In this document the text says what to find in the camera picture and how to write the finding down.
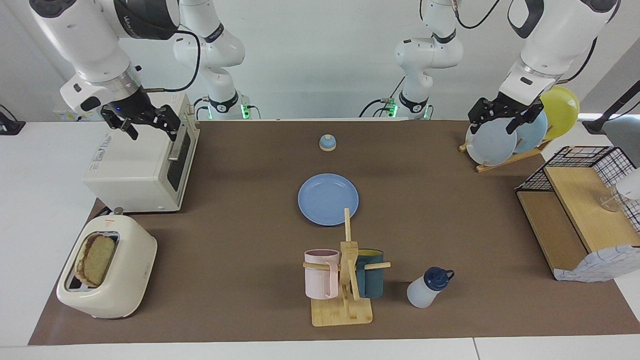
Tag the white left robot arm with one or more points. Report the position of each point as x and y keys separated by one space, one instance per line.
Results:
x=550 y=45

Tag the grey-blue plate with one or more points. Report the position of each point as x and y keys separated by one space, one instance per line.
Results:
x=492 y=147

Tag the blue round plate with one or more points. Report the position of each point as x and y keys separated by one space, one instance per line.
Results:
x=325 y=197

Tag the white toaster oven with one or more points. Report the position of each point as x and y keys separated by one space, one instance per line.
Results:
x=130 y=170

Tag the white power strip box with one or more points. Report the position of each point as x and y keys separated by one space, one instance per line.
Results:
x=67 y=116

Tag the wooden mug rack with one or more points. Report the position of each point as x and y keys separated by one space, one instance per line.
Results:
x=342 y=312

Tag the translucent seasoning bottle blue cap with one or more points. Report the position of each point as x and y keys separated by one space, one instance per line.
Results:
x=422 y=295

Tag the wooden dish rack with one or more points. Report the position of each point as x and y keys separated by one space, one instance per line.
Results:
x=505 y=161

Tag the cream two-slot toaster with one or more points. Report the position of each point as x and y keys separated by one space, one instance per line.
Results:
x=130 y=270

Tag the brown table mat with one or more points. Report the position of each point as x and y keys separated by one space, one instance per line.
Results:
x=240 y=250

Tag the white grid-pattern cloth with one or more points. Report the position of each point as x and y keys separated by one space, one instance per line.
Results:
x=595 y=265

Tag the white rounded object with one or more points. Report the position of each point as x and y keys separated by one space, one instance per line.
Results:
x=631 y=185

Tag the small blue lid wooden knob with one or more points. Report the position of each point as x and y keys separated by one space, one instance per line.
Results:
x=327 y=144

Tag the clear glass cup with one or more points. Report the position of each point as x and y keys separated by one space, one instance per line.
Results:
x=610 y=200

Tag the toasted bread slice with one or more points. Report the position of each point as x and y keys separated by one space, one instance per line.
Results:
x=97 y=260

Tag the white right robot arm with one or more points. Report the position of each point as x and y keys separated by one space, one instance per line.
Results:
x=85 y=45

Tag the pink mug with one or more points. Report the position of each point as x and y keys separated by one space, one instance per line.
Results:
x=320 y=282

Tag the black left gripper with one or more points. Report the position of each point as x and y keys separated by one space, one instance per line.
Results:
x=510 y=106

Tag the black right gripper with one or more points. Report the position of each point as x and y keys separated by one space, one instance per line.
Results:
x=134 y=106

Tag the teal mug yellow inside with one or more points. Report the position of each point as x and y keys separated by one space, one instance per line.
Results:
x=372 y=282

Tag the yellow plate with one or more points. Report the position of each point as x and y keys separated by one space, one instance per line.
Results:
x=562 y=107

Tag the light blue plate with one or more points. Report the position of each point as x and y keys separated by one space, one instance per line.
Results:
x=532 y=136

